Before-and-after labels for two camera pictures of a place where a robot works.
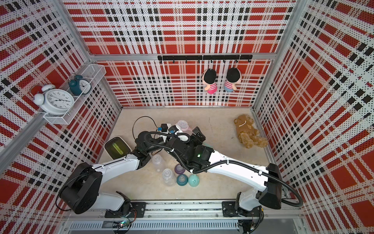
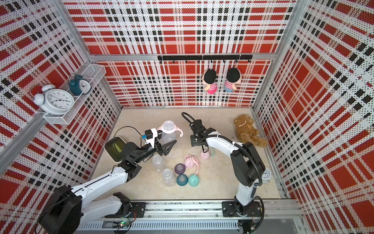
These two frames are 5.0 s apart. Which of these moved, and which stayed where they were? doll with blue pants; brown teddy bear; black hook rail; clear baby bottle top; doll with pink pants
Moved: clear baby bottle top
Stayed: doll with blue pants; black hook rail; brown teddy bear; doll with pink pants
